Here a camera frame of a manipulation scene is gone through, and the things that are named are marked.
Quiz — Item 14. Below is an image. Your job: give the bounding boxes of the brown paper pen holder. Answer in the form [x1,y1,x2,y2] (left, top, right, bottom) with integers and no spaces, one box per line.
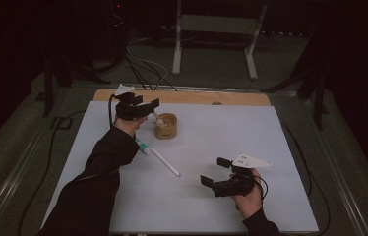
[153,112,178,141]

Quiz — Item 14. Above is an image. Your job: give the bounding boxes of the white metal stand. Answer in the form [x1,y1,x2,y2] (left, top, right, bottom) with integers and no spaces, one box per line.
[171,0,269,81]

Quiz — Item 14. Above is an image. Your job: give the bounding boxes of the dark floor stand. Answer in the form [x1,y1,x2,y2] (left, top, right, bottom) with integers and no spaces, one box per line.
[260,32,330,131]
[42,53,111,118]

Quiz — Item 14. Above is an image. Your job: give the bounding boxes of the white floor cable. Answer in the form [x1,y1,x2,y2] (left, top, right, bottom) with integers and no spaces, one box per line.
[125,38,170,90]

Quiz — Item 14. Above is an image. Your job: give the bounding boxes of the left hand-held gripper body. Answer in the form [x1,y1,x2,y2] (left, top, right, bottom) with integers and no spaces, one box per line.
[114,84,148,122]

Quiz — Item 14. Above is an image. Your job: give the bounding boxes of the white and green glue stick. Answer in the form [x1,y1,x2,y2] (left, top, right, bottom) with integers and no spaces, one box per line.
[135,138,153,155]

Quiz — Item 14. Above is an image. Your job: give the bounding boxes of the white table mat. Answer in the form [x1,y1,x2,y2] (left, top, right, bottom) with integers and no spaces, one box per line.
[40,100,320,234]

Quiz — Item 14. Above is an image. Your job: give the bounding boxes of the person's right hand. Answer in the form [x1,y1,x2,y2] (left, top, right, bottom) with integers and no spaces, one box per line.
[230,168,265,220]

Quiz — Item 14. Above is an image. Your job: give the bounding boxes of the long black floor cable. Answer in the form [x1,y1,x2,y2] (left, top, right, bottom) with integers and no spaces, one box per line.
[279,117,333,236]
[16,110,87,236]

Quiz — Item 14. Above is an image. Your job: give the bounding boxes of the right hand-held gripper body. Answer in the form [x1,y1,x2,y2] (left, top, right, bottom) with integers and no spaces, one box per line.
[211,152,273,199]

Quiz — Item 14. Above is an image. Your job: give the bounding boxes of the white pen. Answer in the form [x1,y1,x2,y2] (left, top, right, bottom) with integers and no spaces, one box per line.
[151,147,182,178]

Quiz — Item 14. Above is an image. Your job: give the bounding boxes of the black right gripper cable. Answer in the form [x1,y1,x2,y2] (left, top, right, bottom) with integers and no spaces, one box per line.
[254,174,270,202]

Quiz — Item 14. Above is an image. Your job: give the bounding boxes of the person's left hand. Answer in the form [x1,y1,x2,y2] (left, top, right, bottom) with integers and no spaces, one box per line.
[114,114,149,138]

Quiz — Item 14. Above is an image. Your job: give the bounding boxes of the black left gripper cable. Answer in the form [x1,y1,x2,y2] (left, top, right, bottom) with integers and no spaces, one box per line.
[107,93,118,130]

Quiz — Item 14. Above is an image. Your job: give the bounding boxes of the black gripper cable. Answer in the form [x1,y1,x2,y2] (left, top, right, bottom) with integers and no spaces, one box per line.
[254,174,270,202]
[107,93,118,130]

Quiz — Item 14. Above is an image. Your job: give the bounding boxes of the black equipment rack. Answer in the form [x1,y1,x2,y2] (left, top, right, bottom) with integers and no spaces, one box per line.
[105,0,128,65]

